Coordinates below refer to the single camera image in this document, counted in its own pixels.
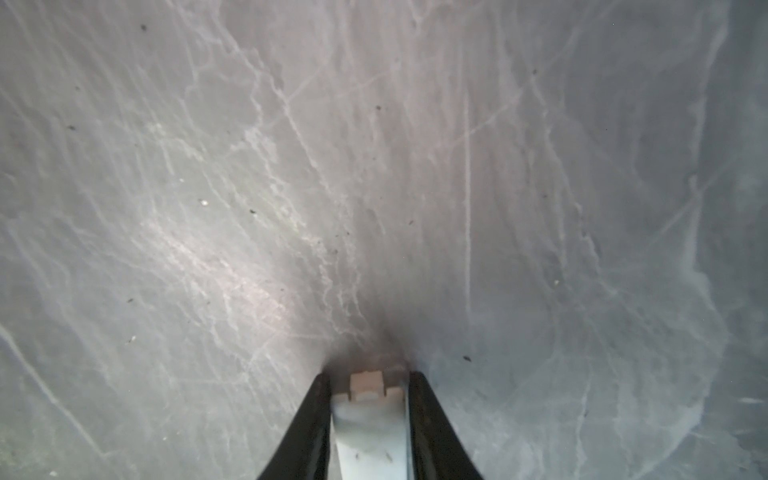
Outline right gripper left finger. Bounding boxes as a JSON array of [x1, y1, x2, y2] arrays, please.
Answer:
[[257, 373, 331, 480]]

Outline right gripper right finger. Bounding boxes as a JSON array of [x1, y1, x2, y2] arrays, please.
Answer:
[[407, 371, 482, 480]]

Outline white battery cover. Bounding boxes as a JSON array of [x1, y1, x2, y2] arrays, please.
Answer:
[[331, 371, 412, 480]]

